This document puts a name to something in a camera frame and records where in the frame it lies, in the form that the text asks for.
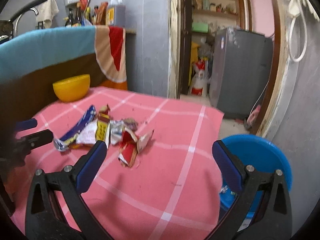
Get white sack red print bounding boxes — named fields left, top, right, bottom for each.
left=191, top=60, right=210, bottom=96

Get brown patterned small wrapper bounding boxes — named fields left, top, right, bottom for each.
left=122, top=117, right=139, bottom=130

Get red torn wrapper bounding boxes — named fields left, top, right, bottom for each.
left=118, top=129, right=155, bottom=168

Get red orange packet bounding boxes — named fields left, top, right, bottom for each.
left=97, top=2, right=108, bottom=25

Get black curved handle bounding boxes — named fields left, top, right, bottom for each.
left=9, top=0, right=49, bottom=22

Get white cable loop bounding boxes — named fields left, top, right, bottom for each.
left=287, top=0, right=308, bottom=62

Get wall shelves with items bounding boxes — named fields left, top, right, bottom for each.
left=191, top=0, right=240, bottom=20

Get dark sauce bottle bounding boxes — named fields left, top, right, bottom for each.
left=65, top=9, right=75, bottom=27
left=74, top=2, right=83, bottom=27

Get yellow plastic bowl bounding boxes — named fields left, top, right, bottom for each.
left=52, top=74, right=91, bottom=102

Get blue plastic basin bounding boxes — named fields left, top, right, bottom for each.
left=219, top=134, right=292, bottom=233

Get green box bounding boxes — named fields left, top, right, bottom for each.
left=192, top=22, right=209, bottom=33

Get silver wrapper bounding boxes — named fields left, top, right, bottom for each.
left=109, top=119, right=125, bottom=146

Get beige red orange cloth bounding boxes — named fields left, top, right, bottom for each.
left=94, top=25, right=128, bottom=90

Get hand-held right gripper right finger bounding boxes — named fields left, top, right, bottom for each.
left=207, top=140, right=293, bottom=240

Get pink checked cloth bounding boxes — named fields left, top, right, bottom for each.
left=5, top=86, right=225, bottom=240

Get thin white cord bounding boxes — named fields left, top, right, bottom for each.
left=250, top=80, right=269, bottom=115

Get white printed paper wrapper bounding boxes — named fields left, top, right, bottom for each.
left=75, top=122, right=99, bottom=145

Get pink slipper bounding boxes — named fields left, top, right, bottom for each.
left=246, top=105, right=261, bottom=128

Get beige hanging towel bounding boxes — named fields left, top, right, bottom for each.
left=36, top=0, right=60, bottom=28

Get metal tap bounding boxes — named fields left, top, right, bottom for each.
left=14, top=7, right=40, bottom=35

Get brown door frame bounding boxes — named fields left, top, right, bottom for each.
left=179, top=0, right=193, bottom=98

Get brown wooden board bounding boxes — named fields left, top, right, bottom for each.
left=0, top=52, right=108, bottom=140

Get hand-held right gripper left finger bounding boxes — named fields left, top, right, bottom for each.
left=25, top=140, right=113, bottom=240

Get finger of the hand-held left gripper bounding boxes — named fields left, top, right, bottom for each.
left=21, top=129, right=54, bottom=150
left=14, top=118, right=38, bottom=132

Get large oil bottle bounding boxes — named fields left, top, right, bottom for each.
left=107, top=0, right=125, bottom=27

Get yellow plastic bin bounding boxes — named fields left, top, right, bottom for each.
left=190, top=42, right=200, bottom=64

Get blue white snack wrapper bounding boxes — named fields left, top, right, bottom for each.
left=54, top=105, right=97, bottom=152

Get grey refrigerator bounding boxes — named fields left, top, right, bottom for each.
left=209, top=27, right=274, bottom=119

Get yellow red snack wrapper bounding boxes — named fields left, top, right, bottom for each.
left=95, top=104, right=112, bottom=145

